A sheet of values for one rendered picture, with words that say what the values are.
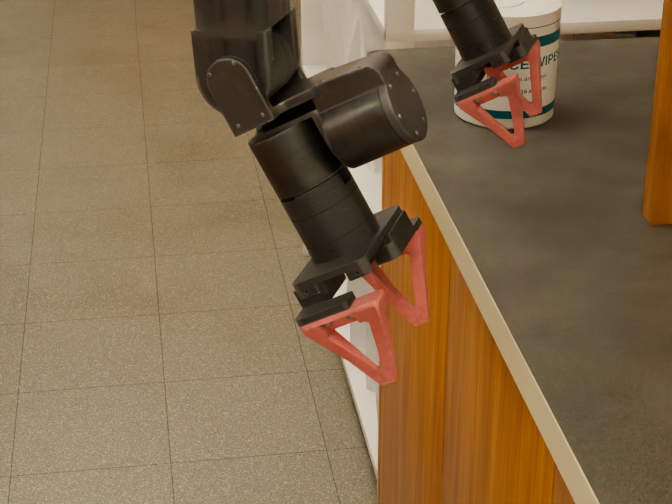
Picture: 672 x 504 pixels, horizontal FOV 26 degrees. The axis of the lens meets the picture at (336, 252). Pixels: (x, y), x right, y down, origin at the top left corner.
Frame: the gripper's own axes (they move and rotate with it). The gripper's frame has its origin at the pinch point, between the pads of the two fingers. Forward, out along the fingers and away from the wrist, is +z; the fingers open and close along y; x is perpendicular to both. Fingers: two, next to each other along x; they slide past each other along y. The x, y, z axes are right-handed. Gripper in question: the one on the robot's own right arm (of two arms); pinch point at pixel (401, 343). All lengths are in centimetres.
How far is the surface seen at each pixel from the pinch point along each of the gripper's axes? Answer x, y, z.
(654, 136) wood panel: -11, 53, 7
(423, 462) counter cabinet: 42, 69, 44
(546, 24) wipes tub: 1, 77, -4
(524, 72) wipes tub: 6, 75, 0
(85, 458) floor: 133, 115, 45
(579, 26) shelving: 12, 129, 9
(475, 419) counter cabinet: 20, 45, 29
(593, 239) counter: -2.4, 45.8, 13.6
